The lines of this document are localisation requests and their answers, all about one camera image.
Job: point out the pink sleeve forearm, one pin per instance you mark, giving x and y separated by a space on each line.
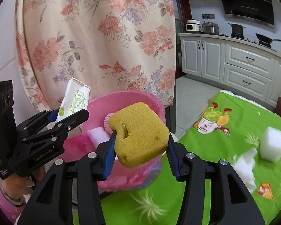
8 211

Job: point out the green cartoon tablecloth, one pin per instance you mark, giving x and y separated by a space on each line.
160 202

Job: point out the floral peach curtain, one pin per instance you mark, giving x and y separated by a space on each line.
109 45

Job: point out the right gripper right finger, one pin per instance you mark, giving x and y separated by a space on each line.
231 202

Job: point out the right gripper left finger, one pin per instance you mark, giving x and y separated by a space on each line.
51 202

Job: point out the pink lined trash bin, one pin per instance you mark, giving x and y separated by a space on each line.
121 178

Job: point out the yellow sponge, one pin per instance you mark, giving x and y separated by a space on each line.
141 135

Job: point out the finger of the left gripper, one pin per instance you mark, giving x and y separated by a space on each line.
62 127
37 122

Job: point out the paper cup with green print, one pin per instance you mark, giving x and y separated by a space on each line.
75 99

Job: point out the black stock pot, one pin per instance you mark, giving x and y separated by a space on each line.
237 30

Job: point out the steel pressure cooker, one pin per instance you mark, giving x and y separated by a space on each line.
210 28

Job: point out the small pink foam fruit net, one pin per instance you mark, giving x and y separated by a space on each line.
106 124

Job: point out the long white foam block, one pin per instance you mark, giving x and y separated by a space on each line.
97 136

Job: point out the black frying pan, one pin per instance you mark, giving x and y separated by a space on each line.
266 41

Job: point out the white lower cabinets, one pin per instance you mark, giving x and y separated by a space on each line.
240 66

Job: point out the white tissue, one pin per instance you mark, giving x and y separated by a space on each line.
244 165

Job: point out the left hand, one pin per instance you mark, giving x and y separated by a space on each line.
16 187

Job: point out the white rice cooker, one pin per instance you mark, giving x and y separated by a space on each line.
193 26

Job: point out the black range hood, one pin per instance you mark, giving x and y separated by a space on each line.
259 11

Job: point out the white foam cube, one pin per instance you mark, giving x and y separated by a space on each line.
270 145

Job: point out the wall power socket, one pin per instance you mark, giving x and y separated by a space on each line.
208 16

